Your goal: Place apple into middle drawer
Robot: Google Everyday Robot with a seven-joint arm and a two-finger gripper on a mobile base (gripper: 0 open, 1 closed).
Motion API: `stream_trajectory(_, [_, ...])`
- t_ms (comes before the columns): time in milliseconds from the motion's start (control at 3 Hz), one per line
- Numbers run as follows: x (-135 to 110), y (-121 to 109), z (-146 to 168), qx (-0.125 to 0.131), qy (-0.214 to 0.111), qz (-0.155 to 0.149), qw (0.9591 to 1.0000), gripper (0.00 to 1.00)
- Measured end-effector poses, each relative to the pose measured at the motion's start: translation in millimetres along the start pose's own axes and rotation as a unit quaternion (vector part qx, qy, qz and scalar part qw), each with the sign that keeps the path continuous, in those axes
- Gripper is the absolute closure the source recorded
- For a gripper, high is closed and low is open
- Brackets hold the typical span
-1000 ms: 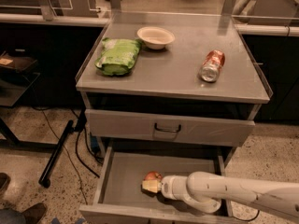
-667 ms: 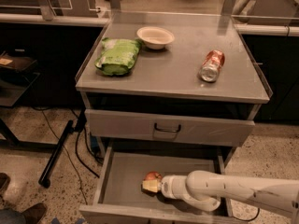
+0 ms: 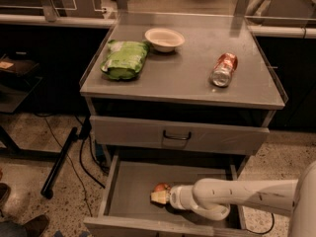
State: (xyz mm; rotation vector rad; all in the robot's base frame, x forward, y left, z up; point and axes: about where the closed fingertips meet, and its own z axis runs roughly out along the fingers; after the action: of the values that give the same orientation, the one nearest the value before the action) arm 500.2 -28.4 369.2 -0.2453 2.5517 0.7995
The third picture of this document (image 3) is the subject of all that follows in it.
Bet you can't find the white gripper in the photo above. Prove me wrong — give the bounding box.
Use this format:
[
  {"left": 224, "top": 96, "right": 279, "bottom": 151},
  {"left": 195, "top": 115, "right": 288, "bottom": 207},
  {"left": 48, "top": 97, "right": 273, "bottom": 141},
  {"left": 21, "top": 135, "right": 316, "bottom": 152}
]
[{"left": 150, "top": 185, "right": 193, "bottom": 210}]

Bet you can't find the red apple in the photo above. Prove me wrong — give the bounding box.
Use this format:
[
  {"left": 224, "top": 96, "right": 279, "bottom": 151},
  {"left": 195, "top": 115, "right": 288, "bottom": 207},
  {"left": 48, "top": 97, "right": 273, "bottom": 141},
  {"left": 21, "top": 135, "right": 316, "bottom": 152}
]
[{"left": 154, "top": 183, "right": 171, "bottom": 192}]

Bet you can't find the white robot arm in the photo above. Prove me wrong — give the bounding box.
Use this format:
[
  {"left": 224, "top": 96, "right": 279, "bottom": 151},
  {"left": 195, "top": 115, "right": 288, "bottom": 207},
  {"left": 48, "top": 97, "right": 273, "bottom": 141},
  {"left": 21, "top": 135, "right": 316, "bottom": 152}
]
[{"left": 150, "top": 162, "right": 316, "bottom": 237}]

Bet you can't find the open middle drawer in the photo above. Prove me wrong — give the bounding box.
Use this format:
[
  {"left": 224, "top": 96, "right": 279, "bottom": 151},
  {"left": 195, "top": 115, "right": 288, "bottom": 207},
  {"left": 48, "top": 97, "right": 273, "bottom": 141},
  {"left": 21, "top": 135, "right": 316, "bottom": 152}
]
[{"left": 84, "top": 152, "right": 255, "bottom": 237}]

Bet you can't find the closed top drawer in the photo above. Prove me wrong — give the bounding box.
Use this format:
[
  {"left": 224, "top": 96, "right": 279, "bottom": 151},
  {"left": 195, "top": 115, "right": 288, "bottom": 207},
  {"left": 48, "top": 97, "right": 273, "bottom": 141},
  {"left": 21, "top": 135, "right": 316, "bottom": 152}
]
[{"left": 90, "top": 116, "right": 269, "bottom": 155}]

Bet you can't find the grey drawer cabinet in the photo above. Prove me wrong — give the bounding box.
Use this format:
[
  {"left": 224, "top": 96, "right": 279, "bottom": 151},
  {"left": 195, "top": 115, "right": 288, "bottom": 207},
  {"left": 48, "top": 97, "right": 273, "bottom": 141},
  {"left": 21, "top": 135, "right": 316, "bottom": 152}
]
[{"left": 79, "top": 11, "right": 289, "bottom": 237}]

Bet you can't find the black stand leg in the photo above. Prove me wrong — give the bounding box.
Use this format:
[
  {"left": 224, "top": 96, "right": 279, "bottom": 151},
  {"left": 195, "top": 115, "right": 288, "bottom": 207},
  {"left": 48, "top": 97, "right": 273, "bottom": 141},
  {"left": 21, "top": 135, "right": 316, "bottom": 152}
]
[{"left": 40, "top": 127, "right": 77, "bottom": 199}]

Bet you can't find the brown right shoe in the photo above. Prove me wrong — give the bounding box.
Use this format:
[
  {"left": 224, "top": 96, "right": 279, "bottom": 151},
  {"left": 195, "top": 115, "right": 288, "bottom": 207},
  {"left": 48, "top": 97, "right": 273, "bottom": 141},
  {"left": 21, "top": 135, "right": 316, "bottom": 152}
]
[{"left": 23, "top": 214, "right": 49, "bottom": 237}]

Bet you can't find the orange soda can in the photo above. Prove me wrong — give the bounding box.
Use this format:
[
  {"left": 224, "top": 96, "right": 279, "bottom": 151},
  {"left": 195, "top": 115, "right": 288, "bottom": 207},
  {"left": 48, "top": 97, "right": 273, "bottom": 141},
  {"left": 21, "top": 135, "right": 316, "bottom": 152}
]
[{"left": 209, "top": 52, "right": 238, "bottom": 88}]

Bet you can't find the green chip bag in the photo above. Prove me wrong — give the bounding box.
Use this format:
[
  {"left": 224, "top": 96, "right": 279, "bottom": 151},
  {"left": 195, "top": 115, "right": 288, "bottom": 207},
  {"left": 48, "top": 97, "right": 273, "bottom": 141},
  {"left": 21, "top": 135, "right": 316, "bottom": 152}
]
[{"left": 100, "top": 39, "right": 150, "bottom": 80}]

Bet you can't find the white paper bowl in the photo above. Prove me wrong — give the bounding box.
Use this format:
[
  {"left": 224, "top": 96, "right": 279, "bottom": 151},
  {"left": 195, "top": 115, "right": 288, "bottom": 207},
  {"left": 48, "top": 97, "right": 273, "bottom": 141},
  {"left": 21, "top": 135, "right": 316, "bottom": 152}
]
[{"left": 145, "top": 28, "right": 185, "bottom": 52}]

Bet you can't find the dark side table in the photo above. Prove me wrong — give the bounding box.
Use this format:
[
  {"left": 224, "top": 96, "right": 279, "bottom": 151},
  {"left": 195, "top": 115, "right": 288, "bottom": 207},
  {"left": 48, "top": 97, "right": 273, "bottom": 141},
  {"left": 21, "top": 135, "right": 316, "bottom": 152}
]
[{"left": 0, "top": 53, "right": 40, "bottom": 159}]

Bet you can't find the black drawer handle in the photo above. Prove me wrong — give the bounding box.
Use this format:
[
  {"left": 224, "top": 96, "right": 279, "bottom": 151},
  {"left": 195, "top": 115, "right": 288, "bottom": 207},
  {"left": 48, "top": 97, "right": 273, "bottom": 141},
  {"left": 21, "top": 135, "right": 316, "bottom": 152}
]
[{"left": 163, "top": 130, "right": 192, "bottom": 141}]

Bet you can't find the black floor cable left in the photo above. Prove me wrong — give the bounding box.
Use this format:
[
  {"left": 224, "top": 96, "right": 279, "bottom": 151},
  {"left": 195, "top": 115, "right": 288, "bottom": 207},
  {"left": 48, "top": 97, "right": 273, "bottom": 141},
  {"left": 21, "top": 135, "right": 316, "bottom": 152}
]
[{"left": 73, "top": 116, "right": 110, "bottom": 190}]

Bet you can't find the black floor cable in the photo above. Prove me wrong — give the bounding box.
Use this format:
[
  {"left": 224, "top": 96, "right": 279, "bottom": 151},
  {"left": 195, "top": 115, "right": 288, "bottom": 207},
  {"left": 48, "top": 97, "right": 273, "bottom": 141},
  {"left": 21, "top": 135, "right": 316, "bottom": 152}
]
[
  {"left": 73, "top": 116, "right": 110, "bottom": 190},
  {"left": 245, "top": 212, "right": 276, "bottom": 235}
]

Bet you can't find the black floor cable right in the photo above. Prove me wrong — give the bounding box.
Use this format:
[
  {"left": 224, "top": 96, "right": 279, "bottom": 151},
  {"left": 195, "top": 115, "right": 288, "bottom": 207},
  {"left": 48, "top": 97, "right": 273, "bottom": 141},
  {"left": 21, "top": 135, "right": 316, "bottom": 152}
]
[{"left": 245, "top": 212, "right": 276, "bottom": 235}]

